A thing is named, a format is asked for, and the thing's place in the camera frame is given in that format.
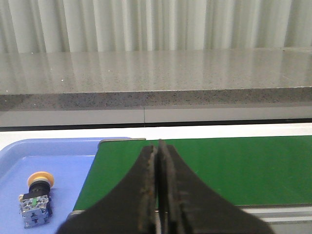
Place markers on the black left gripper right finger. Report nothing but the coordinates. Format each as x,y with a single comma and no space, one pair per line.
188,206

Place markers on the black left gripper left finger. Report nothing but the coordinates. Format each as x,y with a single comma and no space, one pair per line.
118,195

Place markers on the yellow push button switch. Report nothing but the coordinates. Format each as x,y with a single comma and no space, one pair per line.
35,206

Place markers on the blue plastic tray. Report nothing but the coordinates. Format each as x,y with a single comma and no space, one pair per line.
68,160

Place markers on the green conveyor belt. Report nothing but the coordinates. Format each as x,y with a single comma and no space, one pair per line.
270,170

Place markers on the grey speckled stone counter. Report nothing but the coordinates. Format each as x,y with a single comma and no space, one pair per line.
105,88

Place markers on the white pleated curtain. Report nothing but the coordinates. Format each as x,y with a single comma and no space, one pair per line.
28,26

